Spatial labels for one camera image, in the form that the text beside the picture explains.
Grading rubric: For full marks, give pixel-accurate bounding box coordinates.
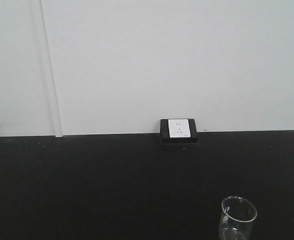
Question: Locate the black socket housing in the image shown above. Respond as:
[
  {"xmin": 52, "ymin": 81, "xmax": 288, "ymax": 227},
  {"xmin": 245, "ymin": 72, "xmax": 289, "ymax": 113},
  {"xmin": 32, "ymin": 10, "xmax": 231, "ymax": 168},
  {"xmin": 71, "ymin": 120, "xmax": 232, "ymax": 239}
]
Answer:
[{"xmin": 160, "ymin": 118, "xmax": 198, "ymax": 144}]

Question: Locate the white power socket plate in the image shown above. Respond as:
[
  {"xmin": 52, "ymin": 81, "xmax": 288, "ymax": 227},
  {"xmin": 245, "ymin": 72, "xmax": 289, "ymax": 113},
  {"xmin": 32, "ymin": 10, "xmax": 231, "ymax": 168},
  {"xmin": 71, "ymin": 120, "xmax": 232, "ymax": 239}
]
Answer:
[{"xmin": 168, "ymin": 119, "xmax": 191, "ymax": 138}]

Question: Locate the clear glass beaker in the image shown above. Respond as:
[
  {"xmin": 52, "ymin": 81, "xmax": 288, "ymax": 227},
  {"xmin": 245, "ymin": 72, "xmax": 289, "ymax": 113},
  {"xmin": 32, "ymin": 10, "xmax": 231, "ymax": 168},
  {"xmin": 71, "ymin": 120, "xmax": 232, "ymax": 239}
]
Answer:
[{"xmin": 218, "ymin": 196, "xmax": 258, "ymax": 240}]

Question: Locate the white cable conduit strip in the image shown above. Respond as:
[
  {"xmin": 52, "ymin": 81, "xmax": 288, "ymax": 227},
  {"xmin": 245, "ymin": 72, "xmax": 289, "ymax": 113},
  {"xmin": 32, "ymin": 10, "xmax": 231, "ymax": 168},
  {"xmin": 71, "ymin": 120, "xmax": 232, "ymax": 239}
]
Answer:
[{"xmin": 38, "ymin": 0, "xmax": 63, "ymax": 138}]

